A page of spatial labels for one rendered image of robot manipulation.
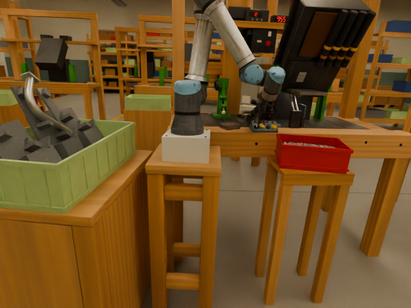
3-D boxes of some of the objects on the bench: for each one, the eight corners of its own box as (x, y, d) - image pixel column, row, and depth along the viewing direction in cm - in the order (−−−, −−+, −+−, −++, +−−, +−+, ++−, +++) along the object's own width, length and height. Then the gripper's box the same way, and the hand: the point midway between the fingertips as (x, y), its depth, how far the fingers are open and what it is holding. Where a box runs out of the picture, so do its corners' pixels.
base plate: (370, 132, 168) (370, 129, 167) (200, 129, 158) (201, 126, 158) (334, 119, 207) (335, 116, 207) (197, 116, 198) (197, 113, 197)
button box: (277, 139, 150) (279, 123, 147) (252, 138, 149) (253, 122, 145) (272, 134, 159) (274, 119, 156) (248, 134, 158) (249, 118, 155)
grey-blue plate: (303, 128, 164) (307, 105, 159) (300, 128, 163) (304, 105, 159) (297, 124, 172) (301, 103, 168) (294, 124, 172) (298, 103, 168)
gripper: (261, 103, 124) (251, 132, 141) (279, 104, 125) (268, 132, 142) (259, 91, 129) (249, 121, 146) (276, 92, 130) (265, 121, 147)
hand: (258, 121), depth 145 cm, fingers closed
